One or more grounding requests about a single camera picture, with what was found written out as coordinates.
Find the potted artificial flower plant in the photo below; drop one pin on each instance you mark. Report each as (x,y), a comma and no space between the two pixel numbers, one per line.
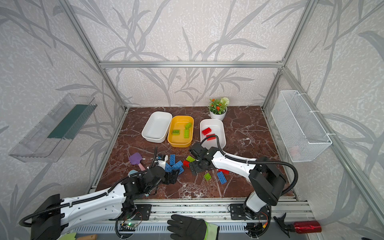
(218,108)

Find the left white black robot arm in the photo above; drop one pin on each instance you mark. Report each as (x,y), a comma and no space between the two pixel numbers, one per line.
(57,216)

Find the red lego brick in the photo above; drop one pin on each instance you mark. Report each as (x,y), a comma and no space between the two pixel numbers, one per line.
(224,172)
(186,163)
(206,131)

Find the blue lego brick upright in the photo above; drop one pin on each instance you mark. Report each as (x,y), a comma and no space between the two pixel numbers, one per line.
(172,160)

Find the yellow rectangular bin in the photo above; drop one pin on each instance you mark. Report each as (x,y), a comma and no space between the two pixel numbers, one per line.
(178,123)

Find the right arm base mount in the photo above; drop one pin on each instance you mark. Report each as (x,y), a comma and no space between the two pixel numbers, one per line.
(239,212)

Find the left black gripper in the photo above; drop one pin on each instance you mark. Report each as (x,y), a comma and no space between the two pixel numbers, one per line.
(169,176)

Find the left white rectangular bin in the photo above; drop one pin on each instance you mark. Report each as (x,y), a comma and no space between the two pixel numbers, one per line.
(157,127)

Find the red metal bottle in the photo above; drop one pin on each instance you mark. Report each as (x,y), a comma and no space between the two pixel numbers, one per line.
(307,227)

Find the large blue lego plate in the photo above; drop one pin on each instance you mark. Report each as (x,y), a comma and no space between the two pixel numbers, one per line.
(168,168)

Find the white rectangular bin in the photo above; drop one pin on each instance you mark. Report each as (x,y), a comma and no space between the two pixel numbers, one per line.
(157,127)
(217,128)

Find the black clamp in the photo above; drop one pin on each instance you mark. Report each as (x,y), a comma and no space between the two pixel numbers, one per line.
(285,228)

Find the black work glove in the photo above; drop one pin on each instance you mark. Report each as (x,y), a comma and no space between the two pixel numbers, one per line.
(187,228)

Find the blue lego brick middle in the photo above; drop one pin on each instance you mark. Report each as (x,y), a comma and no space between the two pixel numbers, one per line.
(178,166)

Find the small green lego square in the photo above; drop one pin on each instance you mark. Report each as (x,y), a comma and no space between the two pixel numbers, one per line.
(207,176)

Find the purple pink toy spatula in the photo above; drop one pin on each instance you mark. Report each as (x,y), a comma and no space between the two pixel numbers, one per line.
(135,159)

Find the green lego brick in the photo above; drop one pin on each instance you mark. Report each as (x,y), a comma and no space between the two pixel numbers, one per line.
(188,126)
(186,134)
(190,159)

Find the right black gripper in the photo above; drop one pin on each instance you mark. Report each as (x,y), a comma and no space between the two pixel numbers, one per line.
(197,162)

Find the blue lego brick right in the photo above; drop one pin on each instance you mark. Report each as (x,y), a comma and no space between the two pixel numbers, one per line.
(222,178)

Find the green lego brick top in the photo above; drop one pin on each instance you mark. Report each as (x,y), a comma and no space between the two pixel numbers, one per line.
(190,159)

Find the clear plastic wall shelf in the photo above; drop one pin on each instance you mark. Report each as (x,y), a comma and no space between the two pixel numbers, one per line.
(50,138)

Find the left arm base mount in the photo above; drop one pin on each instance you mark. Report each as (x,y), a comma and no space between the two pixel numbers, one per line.
(141,213)

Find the right white rectangular bin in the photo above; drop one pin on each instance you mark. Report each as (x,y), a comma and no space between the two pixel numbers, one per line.
(217,128)

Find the white wire mesh basket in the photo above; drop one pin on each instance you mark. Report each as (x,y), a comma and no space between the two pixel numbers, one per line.
(302,133)

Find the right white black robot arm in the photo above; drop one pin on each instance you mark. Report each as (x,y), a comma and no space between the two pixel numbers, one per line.
(268,182)

